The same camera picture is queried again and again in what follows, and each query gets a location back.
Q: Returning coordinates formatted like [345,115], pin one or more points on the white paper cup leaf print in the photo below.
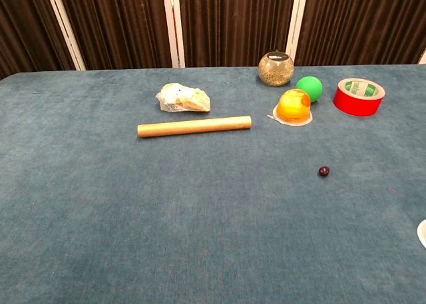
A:
[423,232]

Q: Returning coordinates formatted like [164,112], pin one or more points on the orange jelly cup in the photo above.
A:
[293,107]

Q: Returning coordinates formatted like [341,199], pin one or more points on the small dark red berry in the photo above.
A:
[323,171]

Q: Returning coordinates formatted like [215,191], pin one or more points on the wooden cylinder rod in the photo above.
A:
[194,126]

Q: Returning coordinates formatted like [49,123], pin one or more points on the crumpled plastic wrapper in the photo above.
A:
[183,97]

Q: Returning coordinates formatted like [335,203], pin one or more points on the blue table cloth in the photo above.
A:
[166,201]

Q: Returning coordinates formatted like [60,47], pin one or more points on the round glass jar with grains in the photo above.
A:
[276,69]

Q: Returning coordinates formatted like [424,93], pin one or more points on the green ball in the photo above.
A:
[310,88]

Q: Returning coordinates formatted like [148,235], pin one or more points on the dark brown curtain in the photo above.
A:
[233,21]

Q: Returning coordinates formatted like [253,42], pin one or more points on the red tape roll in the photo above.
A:
[358,97]

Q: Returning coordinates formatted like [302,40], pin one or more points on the white frame post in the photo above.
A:
[296,19]
[65,26]
[173,26]
[423,57]

